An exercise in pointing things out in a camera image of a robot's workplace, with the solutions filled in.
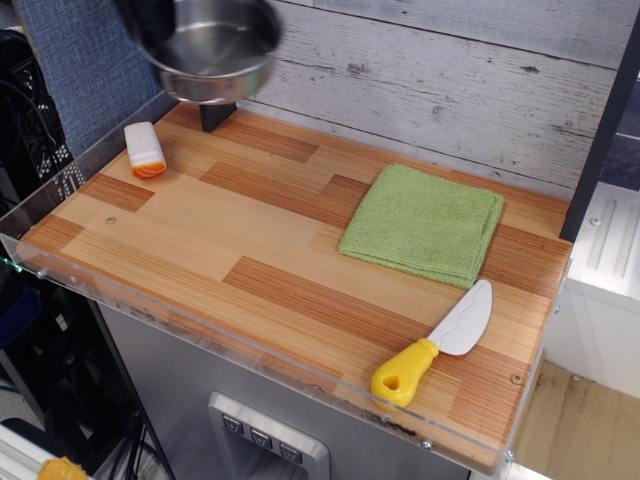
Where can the stainless steel pot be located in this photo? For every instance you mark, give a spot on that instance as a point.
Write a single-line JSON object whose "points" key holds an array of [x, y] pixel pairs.
{"points": [[206, 52]]}

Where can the green folded towel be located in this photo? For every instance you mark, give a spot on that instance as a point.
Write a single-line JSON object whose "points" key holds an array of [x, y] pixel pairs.
{"points": [[424, 225]]}

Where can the salmon sushi toy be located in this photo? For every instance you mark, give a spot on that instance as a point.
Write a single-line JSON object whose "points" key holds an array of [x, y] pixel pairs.
{"points": [[144, 150]]}

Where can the clear acrylic table guard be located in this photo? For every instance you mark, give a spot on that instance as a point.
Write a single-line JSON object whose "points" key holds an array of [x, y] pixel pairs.
{"points": [[236, 244]]}

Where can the stainless steel cabinet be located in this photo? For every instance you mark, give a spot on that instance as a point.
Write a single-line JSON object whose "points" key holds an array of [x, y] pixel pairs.
{"points": [[174, 380]]}

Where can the black crate at left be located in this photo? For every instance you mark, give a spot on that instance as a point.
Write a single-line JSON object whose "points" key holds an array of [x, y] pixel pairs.
{"points": [[33, 144]]}

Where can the yellow object bottom left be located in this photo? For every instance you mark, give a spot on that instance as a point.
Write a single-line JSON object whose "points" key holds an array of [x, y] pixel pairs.
{"points": [[61, 469]]}

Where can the yellow handled toy knife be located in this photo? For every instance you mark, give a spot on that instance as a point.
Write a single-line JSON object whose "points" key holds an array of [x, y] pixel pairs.
{"points": [[395, 383]]}

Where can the dark right vertical post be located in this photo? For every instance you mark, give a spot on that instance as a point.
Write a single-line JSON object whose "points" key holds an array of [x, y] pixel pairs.
{"points": [[613, 112]]}

